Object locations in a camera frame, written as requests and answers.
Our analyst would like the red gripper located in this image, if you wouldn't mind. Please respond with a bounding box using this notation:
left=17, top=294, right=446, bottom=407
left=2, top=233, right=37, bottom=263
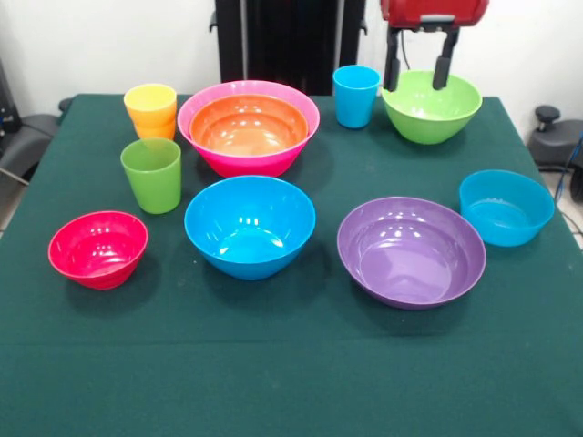
left=380, top=0, right=490, bottom=92

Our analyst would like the dark green tablecloth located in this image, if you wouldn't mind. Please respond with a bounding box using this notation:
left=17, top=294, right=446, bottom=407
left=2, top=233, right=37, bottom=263
left=0, top=93, right=583, bottom=437

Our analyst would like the yellow cup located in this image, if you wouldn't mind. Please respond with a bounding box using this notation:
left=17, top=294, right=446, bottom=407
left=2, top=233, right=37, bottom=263
left=123, top=83, right=178, bottom=127

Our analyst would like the purple bowl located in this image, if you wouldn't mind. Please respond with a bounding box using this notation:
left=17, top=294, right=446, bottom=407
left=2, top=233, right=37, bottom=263
left=336, top=196, right=487, bottom=311

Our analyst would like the blue cable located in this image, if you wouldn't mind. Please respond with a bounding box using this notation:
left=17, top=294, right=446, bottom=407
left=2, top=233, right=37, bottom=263
left=553, top=131, right=583, bottom=204

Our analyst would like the small pink bowl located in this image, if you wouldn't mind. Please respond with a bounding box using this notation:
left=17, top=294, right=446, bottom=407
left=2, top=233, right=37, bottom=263
left=47, top=210, right=149, bottom=290

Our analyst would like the large blue bowl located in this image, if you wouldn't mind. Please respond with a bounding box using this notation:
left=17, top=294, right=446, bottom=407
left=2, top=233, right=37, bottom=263
left=183, top=175, right=317, bottom=281

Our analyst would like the small translucent blue bowl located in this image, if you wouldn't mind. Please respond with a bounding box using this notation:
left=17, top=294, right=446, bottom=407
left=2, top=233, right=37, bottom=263
left=458, top=169, right=556, bottom=249

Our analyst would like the black hanging cable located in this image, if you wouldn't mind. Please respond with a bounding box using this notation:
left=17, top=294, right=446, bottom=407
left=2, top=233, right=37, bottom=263
left=399, top=29, right=413, bottom=76

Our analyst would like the grey pedestal foot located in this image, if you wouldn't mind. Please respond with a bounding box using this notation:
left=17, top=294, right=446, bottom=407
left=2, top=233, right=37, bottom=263
left=0, top=97, right=74, bottom=183
left=527, top=105, right=583, bottom=170

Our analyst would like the large pink bowl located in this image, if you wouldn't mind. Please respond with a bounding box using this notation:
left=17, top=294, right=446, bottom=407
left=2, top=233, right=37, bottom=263
left=177, top=79, right=321, bottom=179

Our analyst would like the green bowl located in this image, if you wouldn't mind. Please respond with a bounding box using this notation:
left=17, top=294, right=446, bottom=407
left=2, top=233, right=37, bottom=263
left=380, top=69, right=484, bottom=146

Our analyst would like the blue cup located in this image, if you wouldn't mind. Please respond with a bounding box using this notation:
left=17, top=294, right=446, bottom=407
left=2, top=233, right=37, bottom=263
left=332, top=65, right=382, bottom=129

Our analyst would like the orange bowl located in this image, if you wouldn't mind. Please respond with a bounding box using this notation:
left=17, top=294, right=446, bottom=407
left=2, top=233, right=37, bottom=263
left=189, top=93, right=310, bottom=158

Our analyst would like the green cup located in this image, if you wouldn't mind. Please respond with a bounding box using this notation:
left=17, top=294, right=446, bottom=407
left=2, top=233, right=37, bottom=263
left=119, top=137, right=183, bottom=215

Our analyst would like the orange cup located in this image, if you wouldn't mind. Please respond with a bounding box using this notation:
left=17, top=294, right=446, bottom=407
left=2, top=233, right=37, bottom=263
left=129, top=116, right=178, bottom=141

